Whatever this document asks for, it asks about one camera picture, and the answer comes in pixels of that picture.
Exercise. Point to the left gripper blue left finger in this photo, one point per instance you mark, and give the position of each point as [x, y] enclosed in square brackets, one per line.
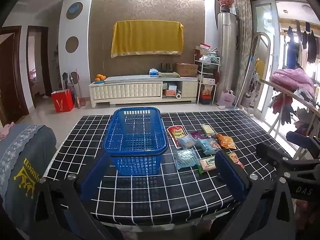
[91, 175]

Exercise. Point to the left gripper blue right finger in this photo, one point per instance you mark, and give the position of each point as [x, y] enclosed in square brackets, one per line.
[234, 176]

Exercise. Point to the red noodle snack bag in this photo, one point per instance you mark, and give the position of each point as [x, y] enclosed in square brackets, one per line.
[235, 159]

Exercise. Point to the green white cracker pack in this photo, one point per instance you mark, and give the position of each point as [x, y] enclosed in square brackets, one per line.
[206, 164]

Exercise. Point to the orange snack pouch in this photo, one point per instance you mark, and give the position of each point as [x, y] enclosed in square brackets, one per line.
[226, 142]

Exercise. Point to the light blue cartoon snack bag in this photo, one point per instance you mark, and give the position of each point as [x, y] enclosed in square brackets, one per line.
[209, 146]

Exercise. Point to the blue striped cracker bag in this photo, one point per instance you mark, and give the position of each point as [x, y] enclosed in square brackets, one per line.
[186, 142]
[186, 158]

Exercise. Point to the clear pack yellow crackers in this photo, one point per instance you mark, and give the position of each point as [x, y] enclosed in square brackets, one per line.
[208, 130]

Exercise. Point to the purple snack packet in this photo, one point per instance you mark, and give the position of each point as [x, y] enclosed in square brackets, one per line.
[197, 135]

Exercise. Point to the red yellow snack pouch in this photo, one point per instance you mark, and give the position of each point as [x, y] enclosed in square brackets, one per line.
[176, 132]

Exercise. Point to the black white grid tablecloth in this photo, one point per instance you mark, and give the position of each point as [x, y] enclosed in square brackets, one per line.
[171, 196]

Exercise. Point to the blue plastic basket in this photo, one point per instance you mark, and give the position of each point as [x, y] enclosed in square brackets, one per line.
[136, 140]

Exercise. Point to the grey queen cushion chair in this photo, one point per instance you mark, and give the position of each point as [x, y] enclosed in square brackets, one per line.
[25, 154]

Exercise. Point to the broom and dustpan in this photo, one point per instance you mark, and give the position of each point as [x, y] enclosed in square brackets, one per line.
[75, 82]

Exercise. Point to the pink gift bag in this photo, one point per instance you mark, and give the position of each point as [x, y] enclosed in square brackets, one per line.
[227, 98]

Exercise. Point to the red gift bag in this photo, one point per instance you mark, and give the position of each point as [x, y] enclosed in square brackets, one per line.
[62, 100]

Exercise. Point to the pink blanket on rack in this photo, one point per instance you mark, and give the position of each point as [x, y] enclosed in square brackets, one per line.
[293, 79]

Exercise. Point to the oranges in blue bowl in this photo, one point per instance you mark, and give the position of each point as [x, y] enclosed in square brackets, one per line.
[99, 79]

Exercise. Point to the white tv cabinet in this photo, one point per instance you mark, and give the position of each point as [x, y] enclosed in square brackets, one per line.
[119, 90]

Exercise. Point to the orange box in cabinet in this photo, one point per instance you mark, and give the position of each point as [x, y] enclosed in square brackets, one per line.
[169, 93]

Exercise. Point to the cardboard box on cabinet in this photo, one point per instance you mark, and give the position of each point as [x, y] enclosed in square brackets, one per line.
[186, 70]

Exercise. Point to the green folded cloth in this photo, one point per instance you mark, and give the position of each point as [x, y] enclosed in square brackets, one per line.
[169, 74]

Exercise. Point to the blue tissue box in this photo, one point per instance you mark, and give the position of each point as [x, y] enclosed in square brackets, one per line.
[153, 72]

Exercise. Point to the yellow cloth covered tv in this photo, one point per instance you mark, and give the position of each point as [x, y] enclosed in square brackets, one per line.
[147, 37]

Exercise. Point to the silver standing air conditioner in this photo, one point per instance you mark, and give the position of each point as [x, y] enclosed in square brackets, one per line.
[226, 50]

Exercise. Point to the patterned curtain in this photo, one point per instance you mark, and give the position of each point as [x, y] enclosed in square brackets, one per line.
[245, 26]

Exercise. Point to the red flower vase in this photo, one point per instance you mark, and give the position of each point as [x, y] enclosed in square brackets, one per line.
[225, 5]

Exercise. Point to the white wire shelf rack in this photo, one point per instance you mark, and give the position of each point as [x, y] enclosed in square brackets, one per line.
[208, 70]

